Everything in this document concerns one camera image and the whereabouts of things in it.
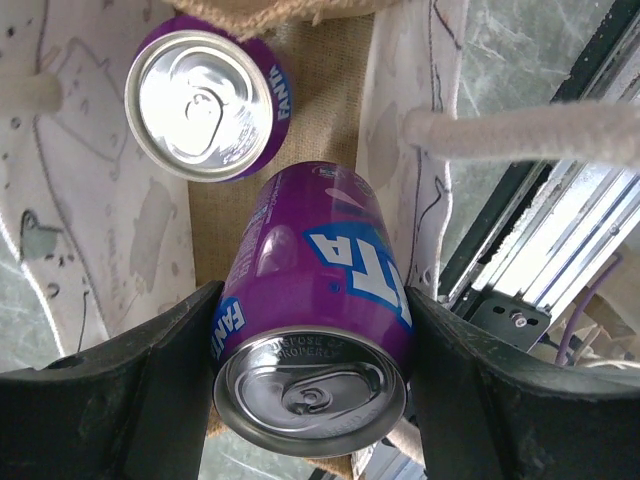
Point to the purple Fanta can front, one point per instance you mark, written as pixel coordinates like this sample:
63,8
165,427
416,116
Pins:
312,336

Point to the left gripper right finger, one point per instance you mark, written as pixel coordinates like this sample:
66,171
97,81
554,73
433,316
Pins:
487,410

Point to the aluminium mounting rail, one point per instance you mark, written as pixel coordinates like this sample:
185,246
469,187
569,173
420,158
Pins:
526,238

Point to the purple fanta can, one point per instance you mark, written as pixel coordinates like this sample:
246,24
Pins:
312,336
205,105

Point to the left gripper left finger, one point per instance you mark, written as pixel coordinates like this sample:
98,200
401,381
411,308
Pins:
133,407

